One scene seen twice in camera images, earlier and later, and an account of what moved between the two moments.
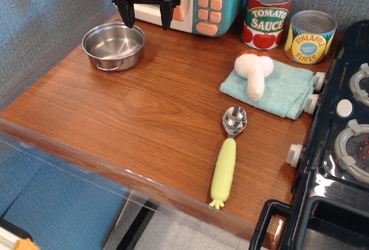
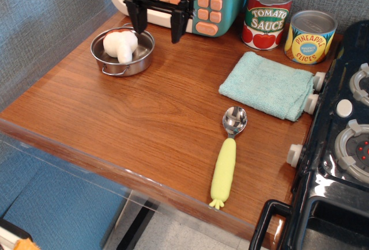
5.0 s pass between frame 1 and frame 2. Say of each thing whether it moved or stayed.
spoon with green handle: stayed
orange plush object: stayed
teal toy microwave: stayed
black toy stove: stayed
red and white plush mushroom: moved
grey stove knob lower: stayed
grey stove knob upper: stayed
